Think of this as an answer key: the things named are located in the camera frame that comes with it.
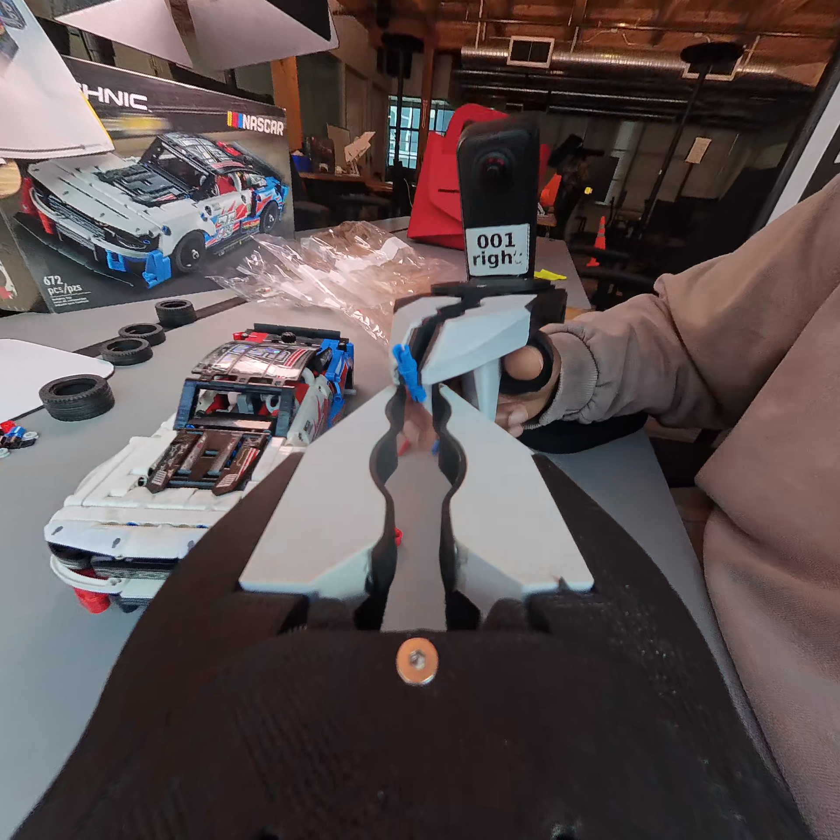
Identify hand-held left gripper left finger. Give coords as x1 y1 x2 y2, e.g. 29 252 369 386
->
239 384 403 632

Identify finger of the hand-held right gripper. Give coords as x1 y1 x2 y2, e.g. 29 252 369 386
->
419 294 537 387
392 295 462 396

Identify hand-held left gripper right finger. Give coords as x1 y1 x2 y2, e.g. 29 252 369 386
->
436 384 596 632

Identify grey desk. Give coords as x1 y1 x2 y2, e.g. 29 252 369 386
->
0 217 742 840

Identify person's right hand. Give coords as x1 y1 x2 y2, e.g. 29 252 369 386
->
495 338 565 439

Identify red bag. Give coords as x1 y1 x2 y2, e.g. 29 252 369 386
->
407 103 553 252

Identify clear plastic bags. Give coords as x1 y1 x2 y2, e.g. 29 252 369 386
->
213 220 460 342

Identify toy brick race car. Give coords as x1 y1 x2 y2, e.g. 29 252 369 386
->
45 323 358 614

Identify toy car cardboard box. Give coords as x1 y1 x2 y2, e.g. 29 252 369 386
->
0 56 296 315

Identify person's torso in beige sweatshirt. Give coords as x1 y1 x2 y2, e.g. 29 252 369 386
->
696 367 840 821

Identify cluster of small brick pieces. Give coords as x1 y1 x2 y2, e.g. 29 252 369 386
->
0 420 39 459

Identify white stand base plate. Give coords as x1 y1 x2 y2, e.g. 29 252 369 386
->
0 338 116 421

